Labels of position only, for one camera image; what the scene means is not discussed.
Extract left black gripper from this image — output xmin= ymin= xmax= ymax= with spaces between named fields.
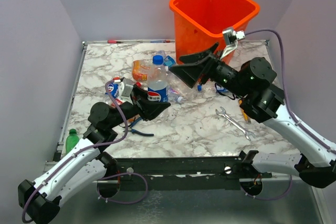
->
xmin=109 ymin=84 xmax=171 ymax=129

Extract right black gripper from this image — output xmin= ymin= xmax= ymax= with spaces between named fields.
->
xmin=167 ymin=42 xmax=247 ymax=98

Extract clear water bottle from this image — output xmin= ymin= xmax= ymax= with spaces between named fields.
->
xmin=167 ymin=73 xmax=194 ymax=103

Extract Pepsi bottle blue cap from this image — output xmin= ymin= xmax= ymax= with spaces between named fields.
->
xmin=148 ymin=55 xmax=168 ymax=102
xmin=108 ymin=83 xmax=122 ymax=105

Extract blue label slim bottle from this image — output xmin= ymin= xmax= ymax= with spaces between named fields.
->
xmin=196 ymin=83 xmax=229 ymax=94

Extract green plastic bottle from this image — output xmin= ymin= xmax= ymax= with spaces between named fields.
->
xmin=65 ymin=129 xmax=79 ymax=154

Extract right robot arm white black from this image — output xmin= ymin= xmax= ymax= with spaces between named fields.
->
xmin=170 ymin=49 xmax=335 ymax=188

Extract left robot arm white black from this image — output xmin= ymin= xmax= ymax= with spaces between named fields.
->
xmin=18 ymin=85 xmax=170 ymax=223

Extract orange plastic bin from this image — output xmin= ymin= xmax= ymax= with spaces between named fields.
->
xmin=169 ymin=0 xmax=260 ymax=63

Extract light blue label bottle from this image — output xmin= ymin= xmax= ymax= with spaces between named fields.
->
xmin=157 ymin=50 xmax=176 ymax=68

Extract crushed orange label bottle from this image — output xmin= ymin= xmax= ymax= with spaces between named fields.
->
xmin=132 ymin=59 xmax=152 ymax=82

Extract blue red pen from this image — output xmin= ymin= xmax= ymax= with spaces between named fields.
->
xmin=150 ymin=40 xmax=171 ymax=44

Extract red marker pen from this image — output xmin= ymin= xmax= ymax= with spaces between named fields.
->
xmin=107 ymin=39 xmax=123 ymax=44

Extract silver wrench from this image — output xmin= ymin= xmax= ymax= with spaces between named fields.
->
xmin=215 ymin=106 xmax=256 ymax=141

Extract blue handled pliers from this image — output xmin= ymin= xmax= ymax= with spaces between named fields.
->
xmin=130 ymin=116 xmax=155 ymax=137

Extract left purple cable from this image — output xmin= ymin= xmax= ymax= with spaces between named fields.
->
xmin=21 ymin=78 xmax=148 ymax=223

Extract purple cable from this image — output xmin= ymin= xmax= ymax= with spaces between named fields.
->
xmin=240 ymin=29 xmax=336 ymax=201
xmin=21 ymin=78 xmax=148 ymax=223

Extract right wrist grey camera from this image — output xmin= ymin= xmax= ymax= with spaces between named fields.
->
xmin=220 ymin=27 xmax=245 ymax=60

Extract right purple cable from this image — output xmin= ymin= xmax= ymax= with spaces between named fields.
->
xmin=240 ymin=29 xmax=336 ymax=201

